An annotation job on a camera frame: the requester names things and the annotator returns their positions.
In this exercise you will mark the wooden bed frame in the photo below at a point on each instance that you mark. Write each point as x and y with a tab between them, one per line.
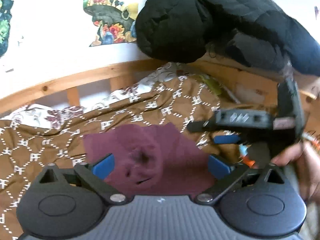
229	71

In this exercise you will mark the brown PF patterned blanket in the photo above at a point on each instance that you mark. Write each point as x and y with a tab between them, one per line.
25	150

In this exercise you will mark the colourful landscape poster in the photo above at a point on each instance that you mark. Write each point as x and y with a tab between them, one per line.
114	20

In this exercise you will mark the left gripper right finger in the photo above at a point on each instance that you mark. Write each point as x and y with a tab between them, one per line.
227	176

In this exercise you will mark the black puffer jacket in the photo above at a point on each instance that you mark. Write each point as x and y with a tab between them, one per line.
254	33

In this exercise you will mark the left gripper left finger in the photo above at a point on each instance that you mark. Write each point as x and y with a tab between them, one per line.
92	177

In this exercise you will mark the maroon long-sleeve top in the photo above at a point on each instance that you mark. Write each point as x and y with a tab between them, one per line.
151	160

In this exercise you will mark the anime girl poster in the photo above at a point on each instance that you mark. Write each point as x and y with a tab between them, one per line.
5	18

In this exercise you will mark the green packet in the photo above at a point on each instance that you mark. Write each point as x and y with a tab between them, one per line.
212	84

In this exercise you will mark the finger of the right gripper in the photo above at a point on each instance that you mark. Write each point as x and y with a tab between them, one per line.
201	126
227	139

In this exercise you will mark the person's right hand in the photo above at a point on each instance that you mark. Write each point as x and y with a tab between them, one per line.
306	160

